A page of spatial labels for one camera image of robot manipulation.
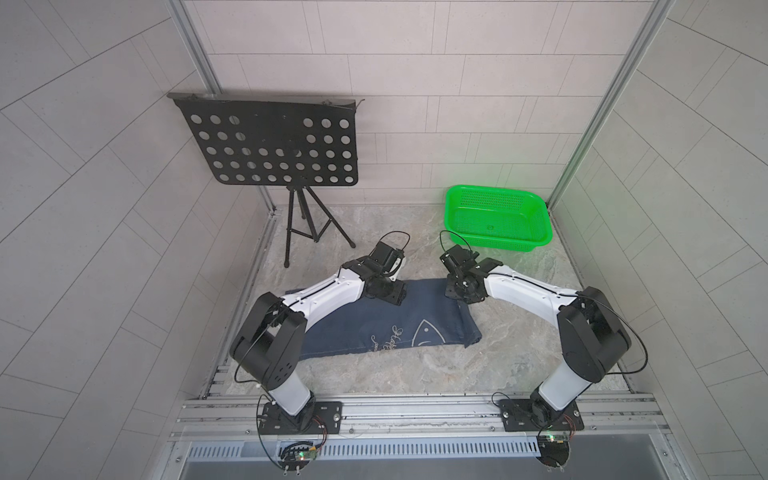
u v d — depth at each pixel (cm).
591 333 45
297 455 64
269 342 44
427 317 85
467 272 64
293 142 72
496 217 111
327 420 71
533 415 65
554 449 68
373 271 67
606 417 72
